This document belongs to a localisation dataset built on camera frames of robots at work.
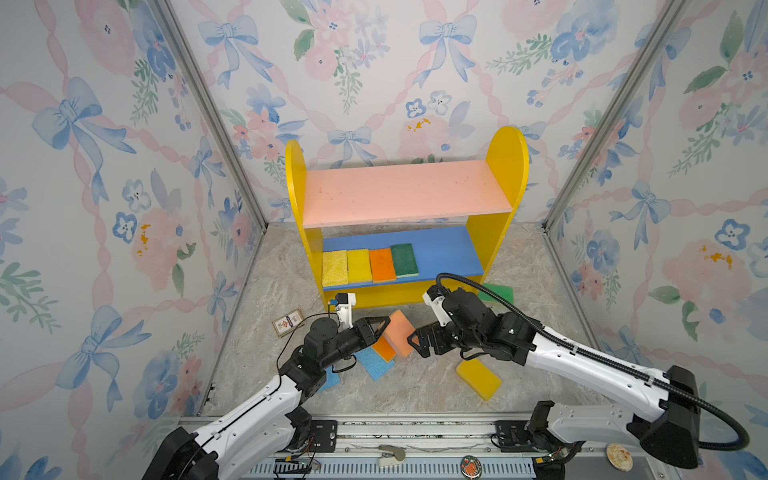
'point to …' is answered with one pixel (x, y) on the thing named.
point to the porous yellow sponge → (334, 268)
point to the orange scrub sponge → (382, 265)
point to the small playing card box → (287, 323)
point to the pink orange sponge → (397, 332)
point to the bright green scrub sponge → (504, 291)
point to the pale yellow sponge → (385, 349)
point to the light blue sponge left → (332, 379)
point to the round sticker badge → (470, 467)
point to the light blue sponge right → (377, 367)
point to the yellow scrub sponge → (359, 266)
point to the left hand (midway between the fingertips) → (390, 320)
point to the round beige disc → (620, 457)
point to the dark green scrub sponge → (404, 261)
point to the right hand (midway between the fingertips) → (420, 332)
